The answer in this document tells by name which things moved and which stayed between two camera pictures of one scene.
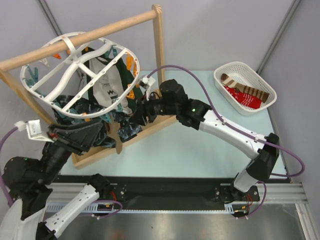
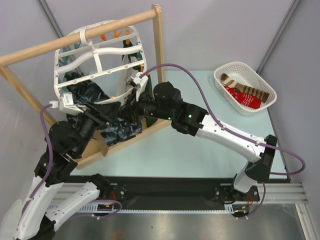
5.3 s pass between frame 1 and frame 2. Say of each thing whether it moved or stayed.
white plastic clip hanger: moved
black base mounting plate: stayed
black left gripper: moved
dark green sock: moved
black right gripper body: moved
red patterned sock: stayed
